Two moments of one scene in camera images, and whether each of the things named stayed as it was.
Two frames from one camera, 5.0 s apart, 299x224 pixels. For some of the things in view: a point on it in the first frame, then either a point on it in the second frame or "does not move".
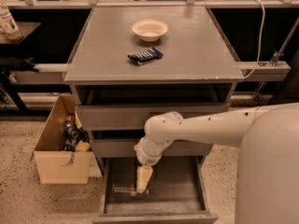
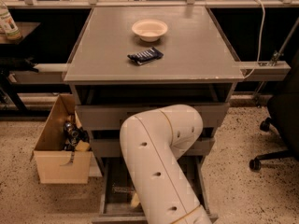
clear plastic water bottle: (129, 190) does not move
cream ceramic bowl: (149, 30) does not move
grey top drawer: (108, 117) does not move
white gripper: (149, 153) to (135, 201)
